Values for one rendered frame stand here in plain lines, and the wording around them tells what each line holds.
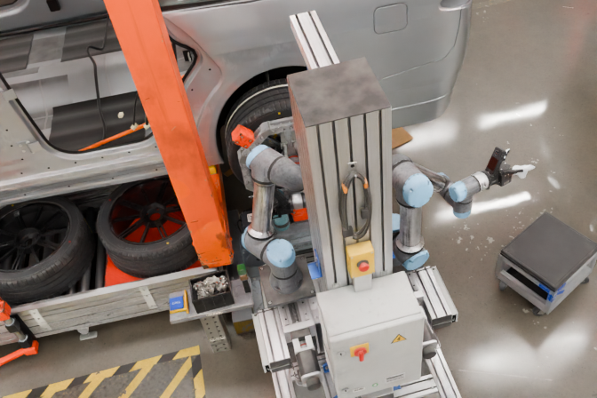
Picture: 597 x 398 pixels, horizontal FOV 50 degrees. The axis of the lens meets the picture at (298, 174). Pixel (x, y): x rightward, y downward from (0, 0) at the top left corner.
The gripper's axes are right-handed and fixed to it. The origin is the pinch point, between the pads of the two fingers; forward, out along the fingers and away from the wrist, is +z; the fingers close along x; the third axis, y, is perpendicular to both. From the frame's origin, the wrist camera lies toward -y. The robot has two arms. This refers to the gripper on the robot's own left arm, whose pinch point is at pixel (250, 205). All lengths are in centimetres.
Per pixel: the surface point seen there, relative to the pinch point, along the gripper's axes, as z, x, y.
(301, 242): -26, 52, 75
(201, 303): 32, -7, 50
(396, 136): -111, 143, 70
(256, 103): -11, 51, -24
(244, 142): -2.5, 34.5, -12.8
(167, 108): 26, -5, -59
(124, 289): 75, 25, 61
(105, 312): 90, 27, 78
